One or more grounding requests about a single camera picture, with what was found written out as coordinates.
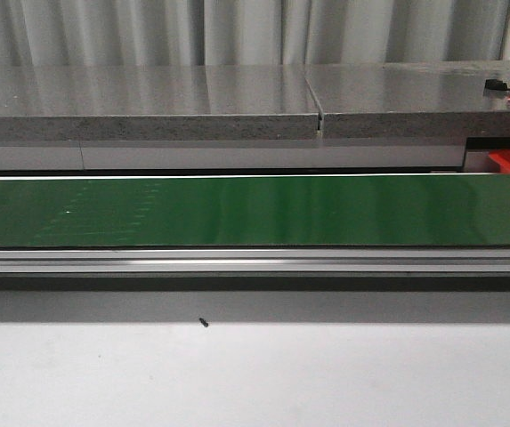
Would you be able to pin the white cabinet front panel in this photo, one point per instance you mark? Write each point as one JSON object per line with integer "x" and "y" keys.
{"x": 385, "y": 152}

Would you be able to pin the green conveyor belt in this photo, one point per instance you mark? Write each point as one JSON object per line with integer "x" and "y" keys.
{"x": 361, "y": 210}

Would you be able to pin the grey stone countertop right slab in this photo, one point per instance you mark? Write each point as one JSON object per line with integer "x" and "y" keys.
{"x": 436, "y": 99}

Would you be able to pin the grey stone countertop slab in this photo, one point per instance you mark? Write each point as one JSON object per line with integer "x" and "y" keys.
{"x": 436, "y": 99}
{"x": 149, "y": 103}

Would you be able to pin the grey stone countertop left slab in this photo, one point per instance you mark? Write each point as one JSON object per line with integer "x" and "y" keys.
{"x": 149, "y": 103}

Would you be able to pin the black sensor module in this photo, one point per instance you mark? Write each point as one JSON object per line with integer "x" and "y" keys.
{"x": 496, "y": 85}

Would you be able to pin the aluminium conveyor frame rail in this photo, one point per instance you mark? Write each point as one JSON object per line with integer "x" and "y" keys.
{"x": 494, "y": 261}

